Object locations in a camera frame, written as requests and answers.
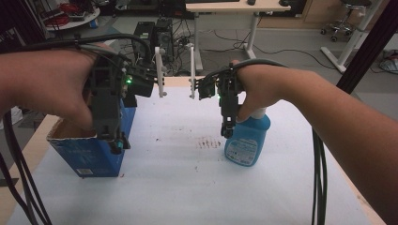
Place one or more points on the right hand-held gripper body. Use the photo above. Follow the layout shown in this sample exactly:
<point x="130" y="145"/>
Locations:
<point x="229" y="100"/>

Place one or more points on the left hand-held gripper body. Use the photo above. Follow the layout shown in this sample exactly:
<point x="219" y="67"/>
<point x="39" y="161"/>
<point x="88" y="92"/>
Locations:
<point x="106" y="103"/>

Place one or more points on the blue spray bottle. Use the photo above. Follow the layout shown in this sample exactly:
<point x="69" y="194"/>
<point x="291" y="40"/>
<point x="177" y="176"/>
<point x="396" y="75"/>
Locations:
<point x="247" y="140"/>

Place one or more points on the blue cardboard box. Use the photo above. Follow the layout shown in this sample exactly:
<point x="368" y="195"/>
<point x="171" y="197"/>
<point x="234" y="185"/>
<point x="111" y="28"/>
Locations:
<point x="90" y="156"/>

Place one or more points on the person's right hand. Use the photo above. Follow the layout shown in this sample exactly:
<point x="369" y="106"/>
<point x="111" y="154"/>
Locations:
<point x="266" y="84"/>

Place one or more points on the person's left hand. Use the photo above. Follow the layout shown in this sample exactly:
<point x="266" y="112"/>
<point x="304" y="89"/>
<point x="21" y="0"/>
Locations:
<point x="53" y="81"/>

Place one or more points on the black computer tower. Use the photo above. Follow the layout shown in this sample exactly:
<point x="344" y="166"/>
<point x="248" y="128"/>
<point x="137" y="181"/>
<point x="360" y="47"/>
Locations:
<point x="156" y="37"/>

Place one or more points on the white standing desk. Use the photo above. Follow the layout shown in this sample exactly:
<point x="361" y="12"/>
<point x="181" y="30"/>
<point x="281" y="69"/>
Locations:
<point x="237" y="6"/>

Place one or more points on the round white table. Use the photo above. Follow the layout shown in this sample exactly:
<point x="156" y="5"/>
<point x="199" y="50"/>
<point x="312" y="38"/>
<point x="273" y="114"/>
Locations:
<point x="78" y="20"/>

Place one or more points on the white table mat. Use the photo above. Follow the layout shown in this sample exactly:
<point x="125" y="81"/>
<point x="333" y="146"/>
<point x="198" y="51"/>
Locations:
<point x="175" y="187"/>

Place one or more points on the office stool with castors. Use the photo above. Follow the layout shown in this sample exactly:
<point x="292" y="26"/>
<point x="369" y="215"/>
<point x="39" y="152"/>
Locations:
<point x="342" y="26"/>

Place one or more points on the pale crumpled cloth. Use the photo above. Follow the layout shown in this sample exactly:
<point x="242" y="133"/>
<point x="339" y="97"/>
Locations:
<point x="389" y="64"/>

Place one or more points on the white desk leg frame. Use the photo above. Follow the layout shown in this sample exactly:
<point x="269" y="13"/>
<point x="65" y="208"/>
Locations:
<point x="350" y="43"/>

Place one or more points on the black metal stand post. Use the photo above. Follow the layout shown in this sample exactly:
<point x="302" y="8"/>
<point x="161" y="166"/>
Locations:
<point x="369" y="43"/>

